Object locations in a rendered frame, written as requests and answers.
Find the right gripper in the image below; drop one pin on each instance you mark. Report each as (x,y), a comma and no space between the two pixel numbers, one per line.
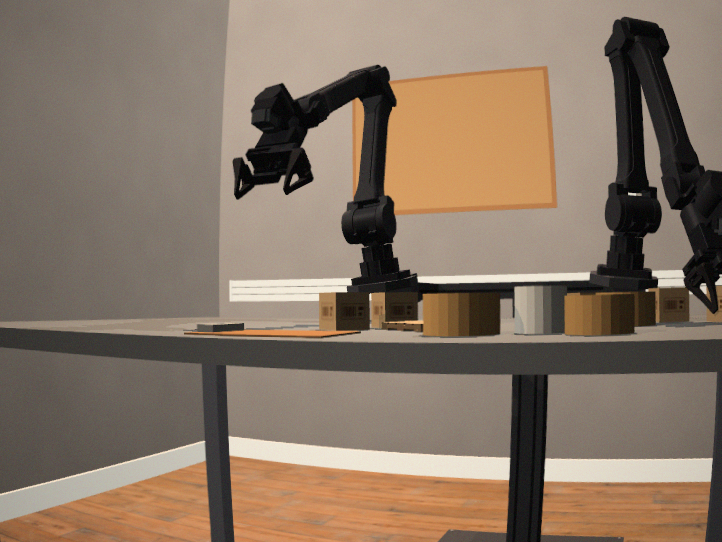
(269,171)

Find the small wooden pallet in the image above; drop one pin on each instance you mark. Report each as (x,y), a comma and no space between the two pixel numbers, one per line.
(403,326)

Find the grey cylinder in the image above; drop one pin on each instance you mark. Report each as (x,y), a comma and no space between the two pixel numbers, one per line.
(539,309)

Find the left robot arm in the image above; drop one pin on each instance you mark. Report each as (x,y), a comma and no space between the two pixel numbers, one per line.
(639,66)

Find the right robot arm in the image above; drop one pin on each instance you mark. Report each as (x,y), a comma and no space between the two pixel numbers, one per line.
(375,225)

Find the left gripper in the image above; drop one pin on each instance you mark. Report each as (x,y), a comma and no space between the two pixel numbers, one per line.
(702,262)

